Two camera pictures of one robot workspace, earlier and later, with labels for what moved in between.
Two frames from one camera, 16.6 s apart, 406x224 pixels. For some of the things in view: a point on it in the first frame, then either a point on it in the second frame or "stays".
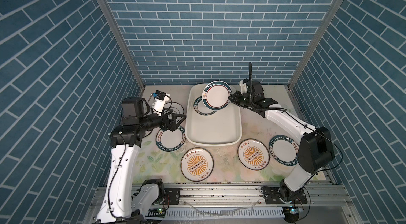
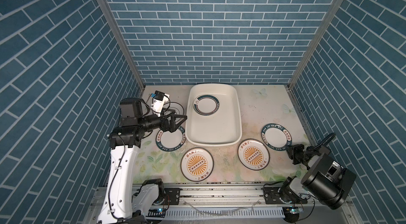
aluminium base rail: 330,204 stays
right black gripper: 235,100 to 295,150
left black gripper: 171,126 stays
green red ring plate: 215,95 to 206,104
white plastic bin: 222,128 stays
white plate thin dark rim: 175,107 stays
